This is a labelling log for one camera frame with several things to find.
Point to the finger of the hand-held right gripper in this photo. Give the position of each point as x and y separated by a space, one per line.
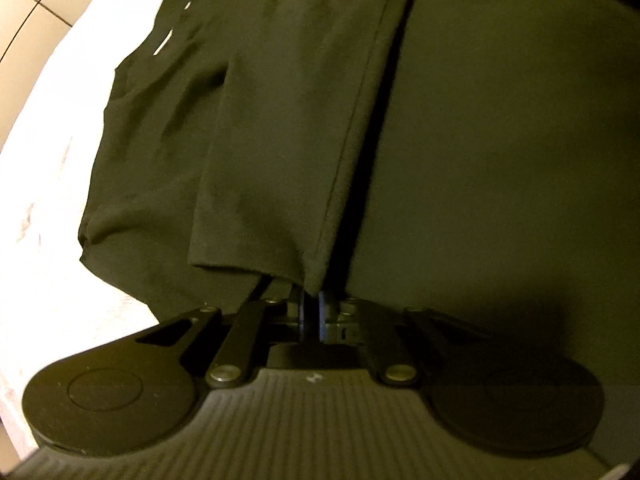
301 312
324 317

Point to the dark green garment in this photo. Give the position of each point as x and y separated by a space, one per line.
280 135

